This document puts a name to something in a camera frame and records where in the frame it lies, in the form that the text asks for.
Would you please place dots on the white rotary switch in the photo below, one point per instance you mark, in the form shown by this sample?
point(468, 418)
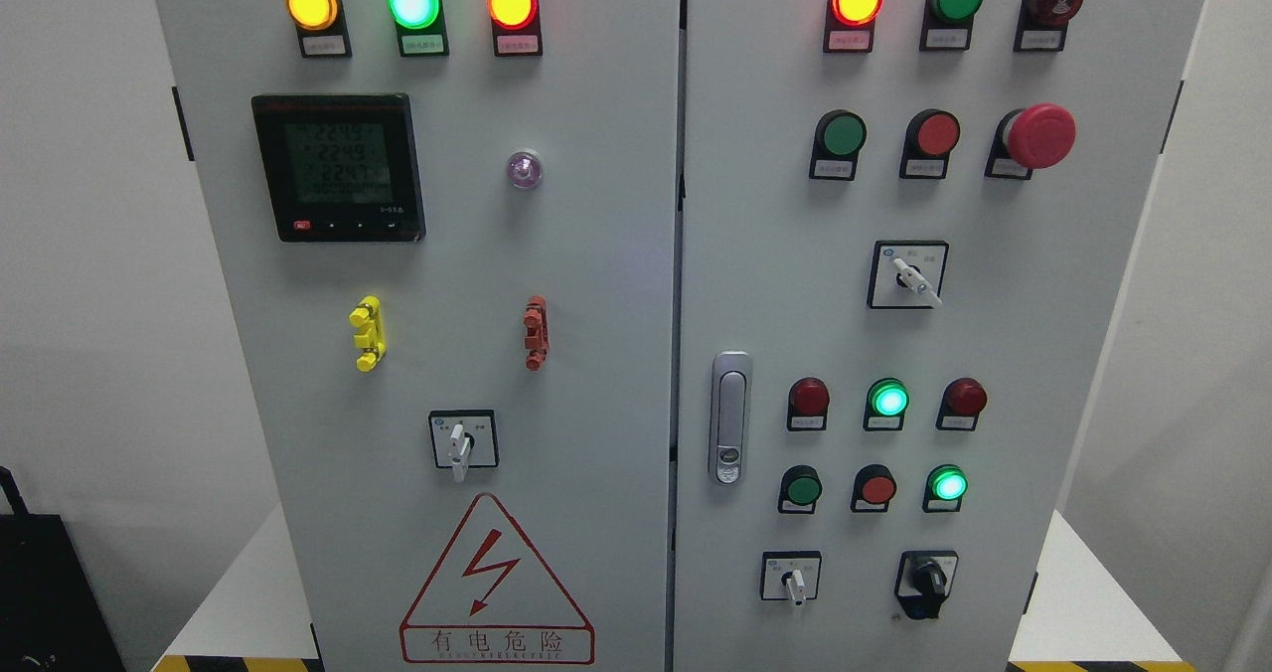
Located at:
point(790, 576)
point(907, 274)

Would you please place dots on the red emergency stop mushroom button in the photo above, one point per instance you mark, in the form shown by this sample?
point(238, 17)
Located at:
point(1030, 138)

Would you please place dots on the dark red lamp left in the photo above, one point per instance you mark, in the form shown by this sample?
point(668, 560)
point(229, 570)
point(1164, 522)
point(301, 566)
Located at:
point(809, 403)

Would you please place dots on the green push button upper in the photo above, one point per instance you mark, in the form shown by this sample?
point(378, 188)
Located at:
point(838, 138)

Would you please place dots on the dark red lamp right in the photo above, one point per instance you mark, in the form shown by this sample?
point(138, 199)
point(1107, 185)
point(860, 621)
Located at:
point(962, 403)

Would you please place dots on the white rotary switch upper right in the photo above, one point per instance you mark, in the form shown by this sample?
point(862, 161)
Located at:
point(907, 274)

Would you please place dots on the green indicator lamp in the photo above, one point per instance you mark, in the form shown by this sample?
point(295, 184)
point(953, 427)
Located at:
point(947, 25)
point(420, 27)

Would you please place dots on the red electric hazard warning sticker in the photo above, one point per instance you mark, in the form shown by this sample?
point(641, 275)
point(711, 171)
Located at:
point(491, 598)

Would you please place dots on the yellow indicator lamp top left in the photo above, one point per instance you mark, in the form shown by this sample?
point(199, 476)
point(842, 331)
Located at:
point(321, 28)

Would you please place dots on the silver cabinet door handle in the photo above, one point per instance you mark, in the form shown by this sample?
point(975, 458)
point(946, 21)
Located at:
point(731, 378)

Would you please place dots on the red push button lower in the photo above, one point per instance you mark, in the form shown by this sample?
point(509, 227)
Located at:
point(874, 488)

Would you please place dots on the lit green lamp middle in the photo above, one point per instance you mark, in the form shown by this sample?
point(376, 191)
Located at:
point(885, 405)

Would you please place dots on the black digital power meter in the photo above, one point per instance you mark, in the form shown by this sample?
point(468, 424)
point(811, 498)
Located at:
point(340, 167)

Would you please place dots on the green indicator lamp top left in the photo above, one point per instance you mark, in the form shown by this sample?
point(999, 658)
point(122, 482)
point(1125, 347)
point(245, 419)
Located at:
point(420, 27)

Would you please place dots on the white rotary switch door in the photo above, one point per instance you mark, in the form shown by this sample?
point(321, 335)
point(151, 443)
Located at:
point(463, 440)

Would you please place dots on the clear small light bulb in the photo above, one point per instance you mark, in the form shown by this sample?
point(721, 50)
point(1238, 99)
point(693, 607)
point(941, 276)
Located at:
point(525, 169)

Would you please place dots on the lit red indicator right door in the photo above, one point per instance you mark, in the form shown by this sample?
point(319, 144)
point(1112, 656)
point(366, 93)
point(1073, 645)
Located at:
point(849, 25)

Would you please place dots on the lit green push button lower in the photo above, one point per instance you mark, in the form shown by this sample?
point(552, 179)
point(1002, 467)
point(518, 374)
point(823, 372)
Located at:
point(945, 488)

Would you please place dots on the white rotary switch lower right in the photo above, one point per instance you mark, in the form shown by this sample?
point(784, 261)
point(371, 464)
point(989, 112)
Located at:
point(790, 576)

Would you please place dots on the black selector knob switch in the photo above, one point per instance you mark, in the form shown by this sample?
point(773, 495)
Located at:
point(923, 581)

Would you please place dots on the dark red buzzer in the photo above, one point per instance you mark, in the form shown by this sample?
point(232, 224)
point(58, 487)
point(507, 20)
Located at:
point(1042, 25)

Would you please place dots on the grey left cabinet door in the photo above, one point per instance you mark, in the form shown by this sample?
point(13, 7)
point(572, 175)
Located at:
point(585, 441)

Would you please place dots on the red push button upper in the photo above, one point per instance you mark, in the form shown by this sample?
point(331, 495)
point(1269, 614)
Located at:
point(928, 140)

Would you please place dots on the red push button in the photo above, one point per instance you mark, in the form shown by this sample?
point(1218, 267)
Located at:
point(928, 140)
point(874, 488)

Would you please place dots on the grey right cabinet door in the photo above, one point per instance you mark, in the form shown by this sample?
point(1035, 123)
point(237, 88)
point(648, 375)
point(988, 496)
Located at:
point(779, 265)

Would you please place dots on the red-orange indicator lamp left door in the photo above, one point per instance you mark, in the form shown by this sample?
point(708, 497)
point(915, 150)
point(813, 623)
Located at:
point(516, 28)

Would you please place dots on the green indicator lamp top right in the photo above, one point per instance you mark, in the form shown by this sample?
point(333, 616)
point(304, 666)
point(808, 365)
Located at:
point(947, 25)

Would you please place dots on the grey cabinet door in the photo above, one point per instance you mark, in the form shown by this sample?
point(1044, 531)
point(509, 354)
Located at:
point(779, 265)
point(585, 441)

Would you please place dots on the dark red lamp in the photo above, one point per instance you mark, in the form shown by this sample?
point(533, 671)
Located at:
point(962, 403)
point(809, 403)

